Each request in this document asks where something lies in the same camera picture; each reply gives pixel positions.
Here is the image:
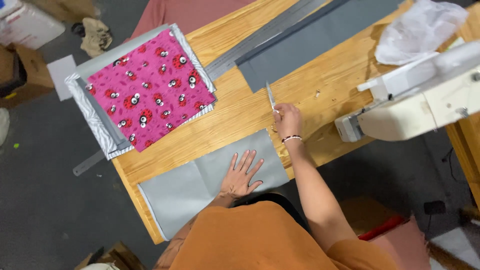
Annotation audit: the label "person's left hand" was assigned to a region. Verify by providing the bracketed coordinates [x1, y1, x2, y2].
[219, 149, 265, 199]

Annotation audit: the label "person's right hand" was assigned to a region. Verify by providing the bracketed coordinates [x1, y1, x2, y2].
[273, 103, 303, 141]

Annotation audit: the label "silver scissors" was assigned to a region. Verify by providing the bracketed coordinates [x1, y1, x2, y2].
[265, 81, 281, 133]

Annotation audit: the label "light grey fabric piece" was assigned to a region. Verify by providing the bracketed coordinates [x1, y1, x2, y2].
[137, 128, 290, 241]

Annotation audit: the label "wooden work table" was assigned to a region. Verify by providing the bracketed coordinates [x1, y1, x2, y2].
[112, 0, 480, 245]

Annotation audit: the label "dark grey fabric strip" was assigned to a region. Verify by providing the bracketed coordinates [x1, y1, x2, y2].
[235, 0, 404, 94]

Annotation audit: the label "long metal ruler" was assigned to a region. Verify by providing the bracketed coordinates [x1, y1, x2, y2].
[203, 0, 328, 82]

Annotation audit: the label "person's orange shirt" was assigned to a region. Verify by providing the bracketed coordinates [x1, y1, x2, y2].
[168, 200, 399, 270]

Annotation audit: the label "pink ladybug print fabric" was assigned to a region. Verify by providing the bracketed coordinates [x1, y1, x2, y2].
[85, 28, 217, 153]

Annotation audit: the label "dusty pink fabric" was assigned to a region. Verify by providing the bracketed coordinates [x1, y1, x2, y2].
[124, 0, 259, 44]

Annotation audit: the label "white sewing machine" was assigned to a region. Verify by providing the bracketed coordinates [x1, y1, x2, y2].
[334, 39, 480, 143]

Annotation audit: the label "white plastic bag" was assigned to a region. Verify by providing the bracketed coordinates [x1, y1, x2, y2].
[374, 0, 469, 67]

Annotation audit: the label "red and pink fabric heap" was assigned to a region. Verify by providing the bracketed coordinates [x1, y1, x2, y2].
[357, 214, 432, 270]

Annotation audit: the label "stack of grey fabric squares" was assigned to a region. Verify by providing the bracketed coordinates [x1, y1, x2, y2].
[64, 23, 217, 161]

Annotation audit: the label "short metal ruler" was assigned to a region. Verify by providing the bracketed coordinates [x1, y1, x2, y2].
[72, 149, 106, 177]

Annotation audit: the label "beige crumpled cloth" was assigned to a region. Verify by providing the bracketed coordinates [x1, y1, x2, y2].
[80, 17, 113, 58]

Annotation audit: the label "white paper sheet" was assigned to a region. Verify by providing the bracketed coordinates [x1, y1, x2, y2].
[46, 55, 78, 102]

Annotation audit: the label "brown cardboard box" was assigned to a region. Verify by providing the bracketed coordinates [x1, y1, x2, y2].
[0, 43, 55, 109]

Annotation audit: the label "white cardboard box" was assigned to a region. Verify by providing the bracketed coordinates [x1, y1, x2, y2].
[0, 0, 66, 51]

